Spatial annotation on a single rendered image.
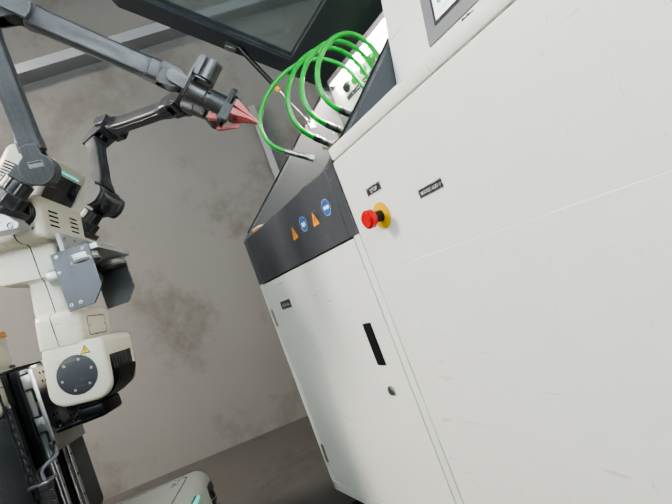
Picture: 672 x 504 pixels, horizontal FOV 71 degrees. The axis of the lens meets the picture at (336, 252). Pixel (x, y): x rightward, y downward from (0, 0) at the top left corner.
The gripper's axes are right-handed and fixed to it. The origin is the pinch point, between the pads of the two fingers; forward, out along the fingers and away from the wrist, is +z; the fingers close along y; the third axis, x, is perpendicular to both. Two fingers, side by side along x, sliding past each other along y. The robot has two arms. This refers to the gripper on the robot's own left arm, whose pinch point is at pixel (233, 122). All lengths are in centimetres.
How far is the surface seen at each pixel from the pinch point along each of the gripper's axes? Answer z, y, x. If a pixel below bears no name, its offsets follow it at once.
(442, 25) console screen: 62, -46, -20
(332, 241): 56, -28, 28
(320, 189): 50, -33, 19
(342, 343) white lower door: 65, -11, 48
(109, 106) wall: -151, 104, -16
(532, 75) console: 83, -78, 8
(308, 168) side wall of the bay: 20.0, 25.8, -2.6
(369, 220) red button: 66, -48, 25
